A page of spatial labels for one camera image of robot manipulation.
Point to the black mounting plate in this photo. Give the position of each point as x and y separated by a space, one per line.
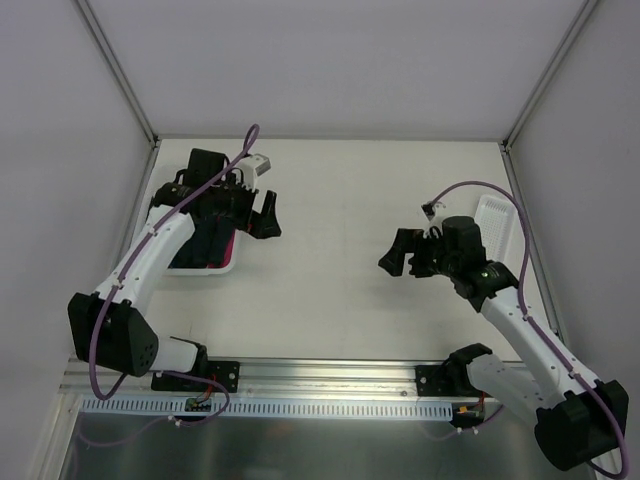
445 380
226 373

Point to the white plastic bin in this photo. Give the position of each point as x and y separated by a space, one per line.
187 180

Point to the white slotted cable duct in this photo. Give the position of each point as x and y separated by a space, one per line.
437 411

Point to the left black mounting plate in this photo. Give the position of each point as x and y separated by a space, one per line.
226 373

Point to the rolled napkin bundles with cutlery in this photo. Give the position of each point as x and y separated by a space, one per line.
209 247

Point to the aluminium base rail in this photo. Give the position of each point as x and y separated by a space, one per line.
307 379

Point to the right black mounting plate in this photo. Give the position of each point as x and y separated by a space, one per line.
445 380

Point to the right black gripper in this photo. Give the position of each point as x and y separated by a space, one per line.
417 255

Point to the white perforated utensil tray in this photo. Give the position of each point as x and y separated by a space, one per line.
495 217

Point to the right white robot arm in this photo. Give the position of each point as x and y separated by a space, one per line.
574 415

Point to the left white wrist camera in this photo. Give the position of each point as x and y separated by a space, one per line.
251 168

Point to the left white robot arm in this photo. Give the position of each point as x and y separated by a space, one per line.
109 325

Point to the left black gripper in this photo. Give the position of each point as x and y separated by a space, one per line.
248 206

